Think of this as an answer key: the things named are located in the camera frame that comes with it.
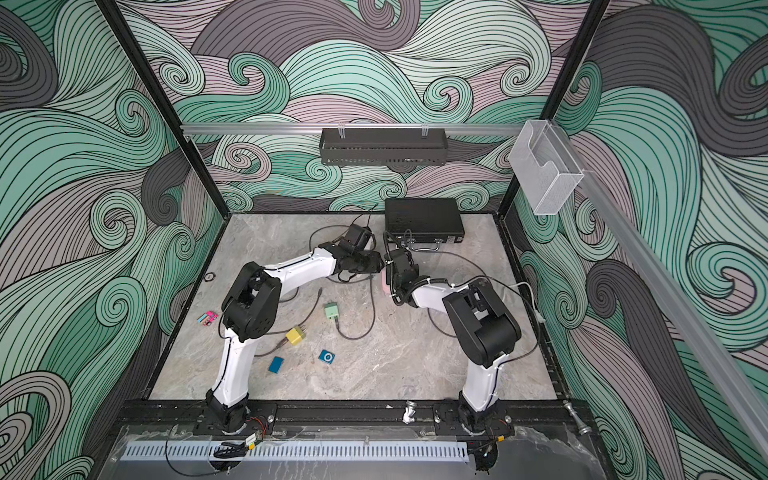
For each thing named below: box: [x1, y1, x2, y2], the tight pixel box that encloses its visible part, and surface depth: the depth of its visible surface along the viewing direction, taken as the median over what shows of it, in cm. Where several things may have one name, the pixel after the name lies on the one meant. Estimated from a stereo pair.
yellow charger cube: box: [285, 326, 305, 346], surface depth 87 cm
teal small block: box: [268, 356, 285, 374], surface depth 83 cm
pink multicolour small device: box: [197, 310, 219, 326], surface depth 90 cm
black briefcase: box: [385, 197, 465, 251], surface depth 114 cm
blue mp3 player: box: [318, 349, 336, 365], surface depth 85 cm
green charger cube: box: [324, 302, 339, 320], surface depth 92 cm
